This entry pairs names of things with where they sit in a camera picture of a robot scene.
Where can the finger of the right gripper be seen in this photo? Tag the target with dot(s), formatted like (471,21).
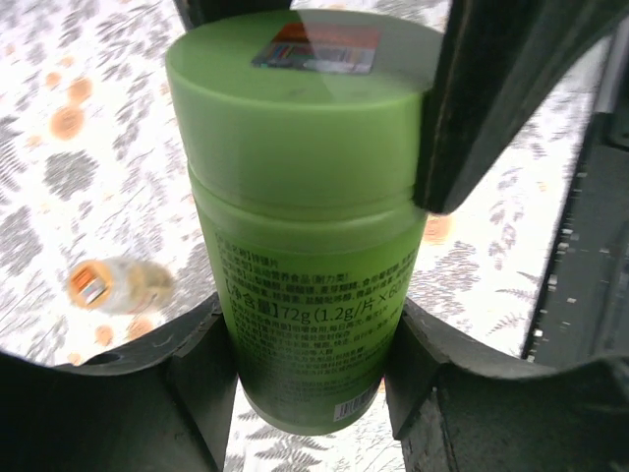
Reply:
(195,13)
(498,61)

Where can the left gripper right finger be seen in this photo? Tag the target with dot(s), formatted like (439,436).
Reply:
(456,404)

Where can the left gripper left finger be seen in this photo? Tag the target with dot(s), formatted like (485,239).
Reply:
(162,402)

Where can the clear small pill bottle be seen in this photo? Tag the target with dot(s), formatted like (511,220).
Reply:
(120,286)

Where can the green pill bottle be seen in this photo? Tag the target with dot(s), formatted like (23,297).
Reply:
(302,131)

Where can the floral table mat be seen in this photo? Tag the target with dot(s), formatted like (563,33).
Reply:
(92,167)

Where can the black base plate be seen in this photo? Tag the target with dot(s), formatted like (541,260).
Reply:
(582,308)

